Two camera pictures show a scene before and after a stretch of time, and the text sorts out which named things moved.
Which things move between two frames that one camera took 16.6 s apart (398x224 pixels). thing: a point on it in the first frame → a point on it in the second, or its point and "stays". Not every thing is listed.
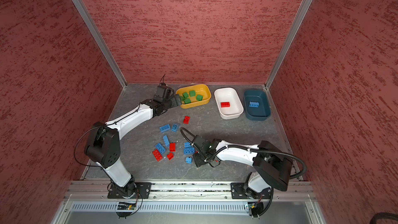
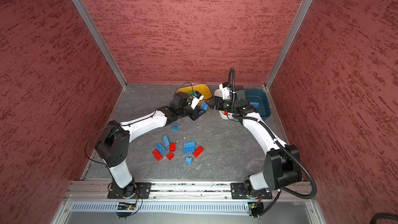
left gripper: x=174 y=103 → x=196 y=113
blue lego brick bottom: x=160 y=148 stays
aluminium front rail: x=83 y=190 stays
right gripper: x=197 y=160 → x=215 y=100
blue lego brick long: x=165 y=127 → x=204 y=106
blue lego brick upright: x=174 y=127 stays
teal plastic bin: x=261 y=113 stays
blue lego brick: x=254 y=104 stays
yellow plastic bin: x=193 y=95 stays
